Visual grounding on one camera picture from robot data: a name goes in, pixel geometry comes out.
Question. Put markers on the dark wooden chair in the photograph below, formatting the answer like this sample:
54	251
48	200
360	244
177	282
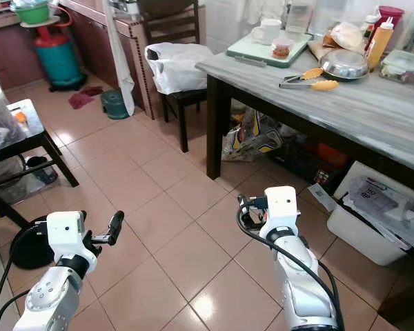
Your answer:
169	21

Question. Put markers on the yellow squeeze bottle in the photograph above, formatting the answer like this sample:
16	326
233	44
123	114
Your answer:
379	45

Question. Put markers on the clear bag with bread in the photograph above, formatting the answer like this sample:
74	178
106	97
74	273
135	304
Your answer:
348	36

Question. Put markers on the printed shopping bag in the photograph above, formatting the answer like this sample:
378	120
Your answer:
248	138

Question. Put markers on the teal gas cylinder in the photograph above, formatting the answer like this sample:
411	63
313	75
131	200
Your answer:
58	62

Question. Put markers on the small clear food container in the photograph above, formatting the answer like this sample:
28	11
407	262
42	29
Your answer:
282	48

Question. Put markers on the white plastic bin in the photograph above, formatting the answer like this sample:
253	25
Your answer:
362	234

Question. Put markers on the black plastic crate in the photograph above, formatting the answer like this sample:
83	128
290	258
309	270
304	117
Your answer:
303	162

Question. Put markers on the metal tongs with yellow tips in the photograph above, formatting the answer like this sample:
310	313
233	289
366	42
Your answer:
326	85

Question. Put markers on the dark round pot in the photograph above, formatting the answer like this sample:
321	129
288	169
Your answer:
40	169

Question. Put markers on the light green tray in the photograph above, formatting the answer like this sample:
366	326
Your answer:
248	49

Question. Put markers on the clear bag with papers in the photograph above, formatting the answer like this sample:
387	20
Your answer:
376	196

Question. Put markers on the small white-capped bottle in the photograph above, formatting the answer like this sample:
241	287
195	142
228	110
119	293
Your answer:
369	26

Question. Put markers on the clear lidded plastic box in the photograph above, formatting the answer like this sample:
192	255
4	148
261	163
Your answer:
400	67

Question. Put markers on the black low side table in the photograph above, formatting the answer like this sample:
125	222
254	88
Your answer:
38	141

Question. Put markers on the small teal stool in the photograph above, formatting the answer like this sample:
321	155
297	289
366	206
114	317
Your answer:
114	105

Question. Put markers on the red plastic container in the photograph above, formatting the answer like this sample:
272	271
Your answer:
392	14

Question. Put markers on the grey marble dining table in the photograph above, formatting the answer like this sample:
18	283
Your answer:
359	110

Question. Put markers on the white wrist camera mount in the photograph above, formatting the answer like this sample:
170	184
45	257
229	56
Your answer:
281	205
63	231

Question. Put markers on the black standing fan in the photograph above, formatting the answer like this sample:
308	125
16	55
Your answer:
29	249

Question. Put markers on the white ceramic mug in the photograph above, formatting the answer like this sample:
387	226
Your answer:
268	31

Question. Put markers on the white plastic bag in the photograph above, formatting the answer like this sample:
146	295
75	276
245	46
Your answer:
176	69

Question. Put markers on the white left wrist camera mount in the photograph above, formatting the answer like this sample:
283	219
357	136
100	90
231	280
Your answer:
63	231

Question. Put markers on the green plastic bowl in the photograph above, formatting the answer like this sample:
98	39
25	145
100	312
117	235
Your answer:
32	14

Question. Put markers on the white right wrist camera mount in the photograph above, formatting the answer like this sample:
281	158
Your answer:
281	205

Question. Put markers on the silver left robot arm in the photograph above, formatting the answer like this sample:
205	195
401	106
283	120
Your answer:
52	300

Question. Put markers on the stainless steel bowl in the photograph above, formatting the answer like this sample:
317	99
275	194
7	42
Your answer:
343	63

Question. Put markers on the brown wooden cabinet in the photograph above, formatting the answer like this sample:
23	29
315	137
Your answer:
93	41

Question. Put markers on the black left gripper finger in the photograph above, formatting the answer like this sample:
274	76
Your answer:
116	224

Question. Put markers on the clear glass jar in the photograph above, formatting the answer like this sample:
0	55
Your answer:
299	17

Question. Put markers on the dark red floor rag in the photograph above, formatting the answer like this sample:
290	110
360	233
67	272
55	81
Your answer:
79	101

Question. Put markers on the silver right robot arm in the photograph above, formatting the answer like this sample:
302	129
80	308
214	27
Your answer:
300	283

